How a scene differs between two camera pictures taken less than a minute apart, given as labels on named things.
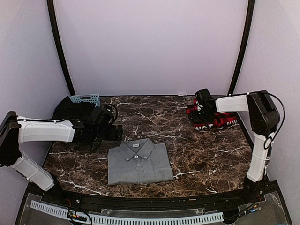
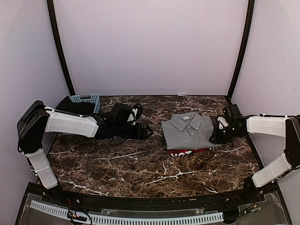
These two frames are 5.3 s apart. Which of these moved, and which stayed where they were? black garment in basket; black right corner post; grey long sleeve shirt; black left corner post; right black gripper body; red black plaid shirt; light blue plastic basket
Moved: red black plaid shirt; right black gripper body; grey long sleeve shirt
Stayed: black right corner post; black garment in basket; black left corner post; light blue plastic basket
